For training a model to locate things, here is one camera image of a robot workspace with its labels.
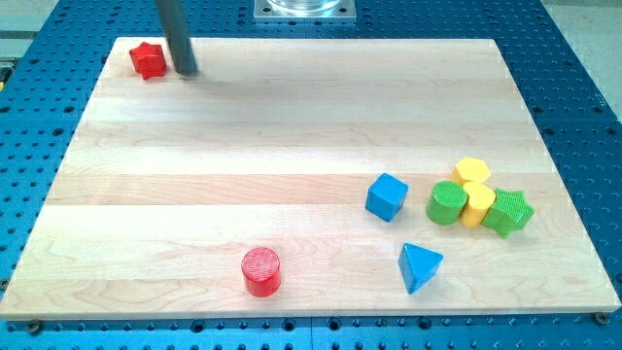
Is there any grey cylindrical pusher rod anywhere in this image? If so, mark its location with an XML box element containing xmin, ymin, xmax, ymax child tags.
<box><xmin>155</xmin><ymin>0</ymin><xmax>198</xmax><ymax>76</ymax></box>

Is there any yellow heart block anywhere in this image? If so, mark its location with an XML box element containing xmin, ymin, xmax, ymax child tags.
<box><xmin>461</xmin><ymin>182</ymin><xmax>496</xmax><ymax>228</ymax></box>

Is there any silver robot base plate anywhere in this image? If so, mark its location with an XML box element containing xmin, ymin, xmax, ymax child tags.
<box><xmin>253</xmin><ymin>0</ymin><xmax>357</xmax><ymax>23</ymax></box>

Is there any blue triangle block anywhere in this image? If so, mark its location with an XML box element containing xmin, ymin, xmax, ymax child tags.
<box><xmin>397</xmin><ymin>243</ymin><xmax>443</xmax><ymax>295</ymax></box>

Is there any red star block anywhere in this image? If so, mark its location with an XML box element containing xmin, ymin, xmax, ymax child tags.
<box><xmin>129</xmin><ymin>42</ymin><xmax>166</xmax><ymax>80</ymax></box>

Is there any yellow hexagon block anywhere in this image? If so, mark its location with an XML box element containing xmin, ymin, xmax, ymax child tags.
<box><xmin>451</xmin><ymin>157</ymin><xmax>492</xmax><ymax>185</ymax></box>

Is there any wooden board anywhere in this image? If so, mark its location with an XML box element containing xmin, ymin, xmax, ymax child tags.
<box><xmin>1</xmin><ymin>38</ymin><xmax>620</xmax><ymax>321</ymax></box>

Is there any green star block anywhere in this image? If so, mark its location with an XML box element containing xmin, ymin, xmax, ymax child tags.
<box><xmin>481</xmin><ymin>188</ymin><xmax>535</xmax><ymax>238</ymax></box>

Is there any green cylinder block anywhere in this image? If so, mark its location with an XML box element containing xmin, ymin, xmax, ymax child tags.
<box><xmin>426</xmin><ymin>180</ymin><xmax>467</xmax><ymax>226</ymax></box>

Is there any red cylinder block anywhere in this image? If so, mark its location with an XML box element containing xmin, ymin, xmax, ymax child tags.
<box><xmin>241</xmin><ymin>247</ymin><xmax>281</xmax><ymax>298</ymax></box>

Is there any blue perforated table plate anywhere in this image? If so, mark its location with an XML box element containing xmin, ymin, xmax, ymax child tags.
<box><xmin>1</xmin><ymin>1</ymin><xmax>621</xmax><ymax>349</ymax></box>

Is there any blue cube block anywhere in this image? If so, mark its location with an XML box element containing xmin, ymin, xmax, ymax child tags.
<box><xmin>364</xmin><ymin>173</ymin><xmax>409</xmax><ymax>222</ymax></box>

